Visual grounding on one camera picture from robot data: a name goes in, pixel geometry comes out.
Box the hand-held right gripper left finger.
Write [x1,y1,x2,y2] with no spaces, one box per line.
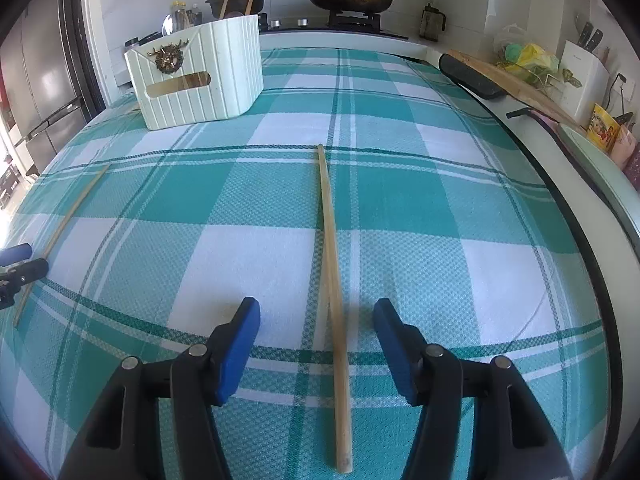
[59,297,262,480]

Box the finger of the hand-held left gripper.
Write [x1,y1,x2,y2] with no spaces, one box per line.
[0,243,33,266]
[0,258,50,311]

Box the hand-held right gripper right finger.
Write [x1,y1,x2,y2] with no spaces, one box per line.
[372,298,574,480]

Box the cream ribbed storage box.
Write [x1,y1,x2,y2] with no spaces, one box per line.
[123,14,265,131]

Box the grey refrigerator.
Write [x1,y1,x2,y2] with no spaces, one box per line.
[0,0,103,183]

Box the pale green padded object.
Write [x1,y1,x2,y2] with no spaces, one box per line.
[557,124,640,266]

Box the pink cloth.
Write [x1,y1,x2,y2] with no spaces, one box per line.
[536,112,568,136]

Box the black pad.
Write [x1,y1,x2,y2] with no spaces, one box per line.
[438,52,506,101]

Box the wooden cutting board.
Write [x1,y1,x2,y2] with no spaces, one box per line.
[447,49,587,134]

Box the yellow printed packet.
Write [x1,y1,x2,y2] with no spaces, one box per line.
[587,103,624,154]

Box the bag of sponges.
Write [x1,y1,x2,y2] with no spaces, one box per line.
[497,60,562,95]

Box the white knife block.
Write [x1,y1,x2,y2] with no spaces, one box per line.
[557,40,611,127]

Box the yellow sponge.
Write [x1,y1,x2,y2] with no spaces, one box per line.
[520,43,561,77]

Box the glass pitcher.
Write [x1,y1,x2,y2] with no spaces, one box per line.
[419,3,446,43]

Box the black clay pot orange lid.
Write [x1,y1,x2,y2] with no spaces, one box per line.
[205,0,271,19]

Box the black gas stove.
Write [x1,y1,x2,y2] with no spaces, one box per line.
[260,12,411,41]

